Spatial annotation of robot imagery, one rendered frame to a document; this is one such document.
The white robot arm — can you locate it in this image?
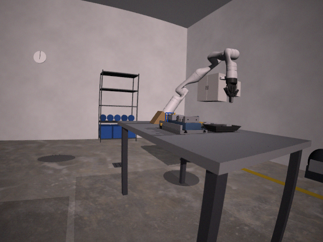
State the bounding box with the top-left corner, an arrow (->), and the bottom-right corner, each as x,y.
163,48 -> 239,115

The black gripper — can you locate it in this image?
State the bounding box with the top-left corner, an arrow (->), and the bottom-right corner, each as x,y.
224,78 -> 239,103

